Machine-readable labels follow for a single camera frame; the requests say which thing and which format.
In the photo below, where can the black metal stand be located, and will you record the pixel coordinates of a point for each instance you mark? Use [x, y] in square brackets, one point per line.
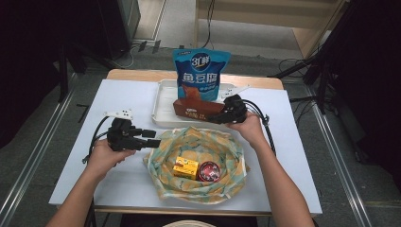
[321, 82]

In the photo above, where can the white table cover sheet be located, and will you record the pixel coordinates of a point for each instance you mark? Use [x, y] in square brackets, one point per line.
[126, 94]

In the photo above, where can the dark curtain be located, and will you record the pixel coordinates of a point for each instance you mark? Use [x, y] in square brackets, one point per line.
[372, 78]
[31, 63]

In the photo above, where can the person's dark clothing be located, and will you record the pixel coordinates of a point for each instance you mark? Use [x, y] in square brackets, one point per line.
[142, 221]

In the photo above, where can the black cabinet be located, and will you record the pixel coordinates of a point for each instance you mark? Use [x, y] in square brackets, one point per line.
[116, 25]

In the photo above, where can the metal floor rail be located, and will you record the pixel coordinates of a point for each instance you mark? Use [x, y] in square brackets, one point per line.
[337, 157]
[38, 151]

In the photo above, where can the person's left hand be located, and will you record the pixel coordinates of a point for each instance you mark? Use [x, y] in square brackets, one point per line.
[101, 157]

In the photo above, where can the yellow box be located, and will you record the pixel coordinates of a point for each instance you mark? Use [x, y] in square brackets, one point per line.
[185, 168]

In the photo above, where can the blue snack pouch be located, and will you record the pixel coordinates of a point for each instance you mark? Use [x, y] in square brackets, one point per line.
[201, 72]

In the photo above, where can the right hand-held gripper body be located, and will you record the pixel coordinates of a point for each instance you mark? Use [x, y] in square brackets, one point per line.
[236, 110]

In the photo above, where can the person's right hand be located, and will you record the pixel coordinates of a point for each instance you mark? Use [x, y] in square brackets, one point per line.
[253, 130]

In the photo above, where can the brown box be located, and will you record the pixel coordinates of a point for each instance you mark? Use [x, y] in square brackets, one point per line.
[195, 110]

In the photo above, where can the white plastic tray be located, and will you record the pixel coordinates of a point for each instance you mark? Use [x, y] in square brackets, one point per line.
[164, 107]

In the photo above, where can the red round tin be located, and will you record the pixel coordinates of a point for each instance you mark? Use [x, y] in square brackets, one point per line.
[209, 172]

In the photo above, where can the light wooden bench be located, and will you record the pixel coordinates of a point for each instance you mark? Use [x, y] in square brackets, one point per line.
[252, 19]

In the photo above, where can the wooden table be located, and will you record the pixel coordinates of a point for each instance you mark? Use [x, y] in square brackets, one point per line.
[138, 75]

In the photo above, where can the beige round object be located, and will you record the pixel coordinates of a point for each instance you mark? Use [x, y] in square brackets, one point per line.
[189, 223]

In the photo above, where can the fruit-print cloth bag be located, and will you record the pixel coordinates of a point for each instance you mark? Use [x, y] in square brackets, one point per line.
[195, 145]

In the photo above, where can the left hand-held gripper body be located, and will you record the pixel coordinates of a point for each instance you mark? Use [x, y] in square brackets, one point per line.
[121, 138]

